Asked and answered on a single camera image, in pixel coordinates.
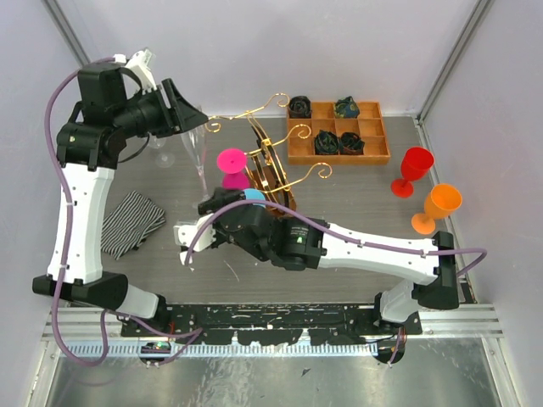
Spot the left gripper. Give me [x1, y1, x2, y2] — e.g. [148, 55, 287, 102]
[115, 77, 208, 138]

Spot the blue wine glass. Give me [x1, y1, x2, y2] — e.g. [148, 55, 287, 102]
[244, 188, 266, 202]

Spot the clear wine glass front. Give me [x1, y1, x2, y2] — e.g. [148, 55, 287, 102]
[181, 125, 210, 209]

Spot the clear wine glass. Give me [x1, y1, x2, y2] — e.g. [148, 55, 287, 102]
[181, 125, 210, 209]
[148, 135, 175, 168]

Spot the pink wine glass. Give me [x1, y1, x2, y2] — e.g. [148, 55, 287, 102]
[216, 148, 250, 190]

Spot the gold wire wine glass rack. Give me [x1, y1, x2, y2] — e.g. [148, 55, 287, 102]
[204, 92, 333, 209]

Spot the clear wine glass back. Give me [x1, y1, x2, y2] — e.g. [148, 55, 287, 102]
[148, 135, 175, 168]

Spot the striped black white cloth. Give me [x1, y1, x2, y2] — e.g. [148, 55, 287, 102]
[101, 191, 166, 260]

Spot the wooden compartment tray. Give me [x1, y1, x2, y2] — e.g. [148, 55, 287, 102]
[287, 96, 391, 165]

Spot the red wine glass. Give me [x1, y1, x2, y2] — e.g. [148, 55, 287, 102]
[390, 147, 434, 198]

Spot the orange wine glass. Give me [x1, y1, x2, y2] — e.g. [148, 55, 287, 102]
[411, 183, 462, 235]

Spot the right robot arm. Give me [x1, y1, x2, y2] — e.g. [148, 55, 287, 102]
[183, 188, 459, 334]

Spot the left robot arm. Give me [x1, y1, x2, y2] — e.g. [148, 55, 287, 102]
[32, 57, 209, 336]

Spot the black rolled tie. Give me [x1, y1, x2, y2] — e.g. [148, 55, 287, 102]
[288, 95, 312, 119]

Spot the dark patterned rolled tie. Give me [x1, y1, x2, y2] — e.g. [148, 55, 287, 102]
[314, 130, 339, 155]

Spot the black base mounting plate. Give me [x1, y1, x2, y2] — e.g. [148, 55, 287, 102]
[145, 303, 400, 346]

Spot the dark rolled tie right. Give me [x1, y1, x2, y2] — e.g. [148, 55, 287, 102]
[339, 131, 365, 155]

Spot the blue green rolled tie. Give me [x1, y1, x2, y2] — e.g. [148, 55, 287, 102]
[333, 96, 360, 119]

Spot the white slotted cable duct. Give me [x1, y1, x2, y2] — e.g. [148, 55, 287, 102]
[63, 342, 379, 358]

